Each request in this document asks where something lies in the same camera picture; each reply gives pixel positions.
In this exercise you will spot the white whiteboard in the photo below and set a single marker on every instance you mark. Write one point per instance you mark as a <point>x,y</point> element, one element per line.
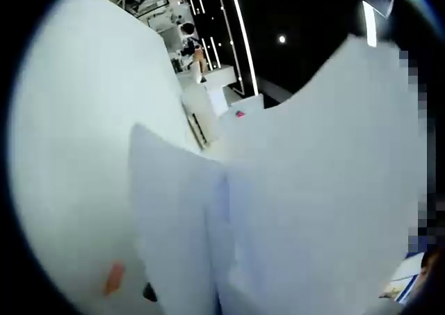
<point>248,108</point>

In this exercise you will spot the stack of white printing papers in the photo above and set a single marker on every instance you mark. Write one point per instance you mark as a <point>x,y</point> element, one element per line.
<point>295,207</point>

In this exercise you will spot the white printer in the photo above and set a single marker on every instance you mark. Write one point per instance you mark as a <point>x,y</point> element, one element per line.
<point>200,120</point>

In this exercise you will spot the curved ceiling light strip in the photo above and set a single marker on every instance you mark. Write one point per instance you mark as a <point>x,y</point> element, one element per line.
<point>243,33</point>

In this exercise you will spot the person's left hand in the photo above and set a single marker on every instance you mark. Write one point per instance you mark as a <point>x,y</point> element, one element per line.
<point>114,278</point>

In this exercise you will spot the round ceiling spotlight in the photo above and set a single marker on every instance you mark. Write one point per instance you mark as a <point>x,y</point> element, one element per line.
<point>282,39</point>

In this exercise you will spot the white table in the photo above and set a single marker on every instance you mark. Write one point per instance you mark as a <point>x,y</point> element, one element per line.
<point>87,120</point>

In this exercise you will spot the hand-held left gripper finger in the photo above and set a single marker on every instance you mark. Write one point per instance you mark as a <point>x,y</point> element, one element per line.
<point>150,292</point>

